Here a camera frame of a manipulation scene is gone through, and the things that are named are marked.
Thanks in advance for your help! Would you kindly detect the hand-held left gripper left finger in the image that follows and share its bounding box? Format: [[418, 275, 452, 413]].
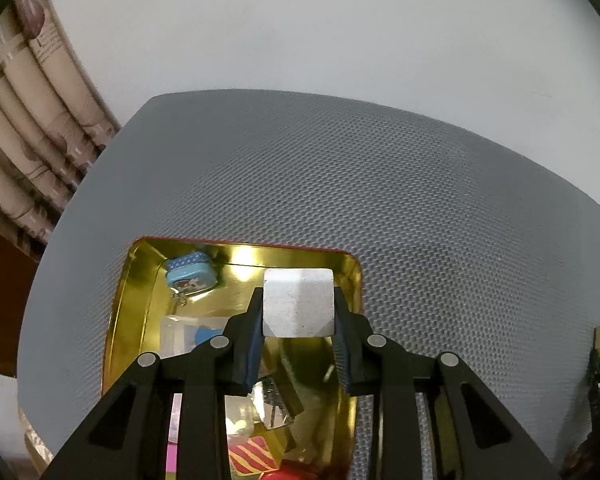
[[42, 287, 266, 480]]

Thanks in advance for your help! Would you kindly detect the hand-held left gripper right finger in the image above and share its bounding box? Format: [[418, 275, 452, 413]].
[[332, 287, 561, 480]]

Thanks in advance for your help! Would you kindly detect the white cube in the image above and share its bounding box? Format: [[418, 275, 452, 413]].
[[262, 268, 337, 338]]

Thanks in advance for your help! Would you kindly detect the clear case with blue piece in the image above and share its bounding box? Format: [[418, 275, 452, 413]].
[[159, 314, 231, 357]]

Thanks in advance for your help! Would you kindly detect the red yellow striped packet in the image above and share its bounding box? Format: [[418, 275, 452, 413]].
[[228, 436, 277, 476]]

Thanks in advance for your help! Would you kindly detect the small blue cartoon tin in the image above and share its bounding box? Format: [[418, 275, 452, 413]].
[[166, 253, 219, 306]]

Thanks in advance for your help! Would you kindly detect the red rounded square box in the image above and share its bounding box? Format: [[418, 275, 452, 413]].
[[260, 467, 326, 480]]

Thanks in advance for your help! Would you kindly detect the red tin box gold inside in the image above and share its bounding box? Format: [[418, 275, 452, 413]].
[[101, 236, 365, 480]]

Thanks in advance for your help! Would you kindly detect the grey mesh mat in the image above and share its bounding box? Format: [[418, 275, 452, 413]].
[[17, 89, 600, 480]]

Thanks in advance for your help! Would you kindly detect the dark wooden cabinet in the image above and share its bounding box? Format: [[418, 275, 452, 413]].
[[561, 325, 600, 480]]

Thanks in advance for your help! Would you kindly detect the beige patterned curtain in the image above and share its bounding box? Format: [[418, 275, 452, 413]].
[[0, 0, 122, 247]]

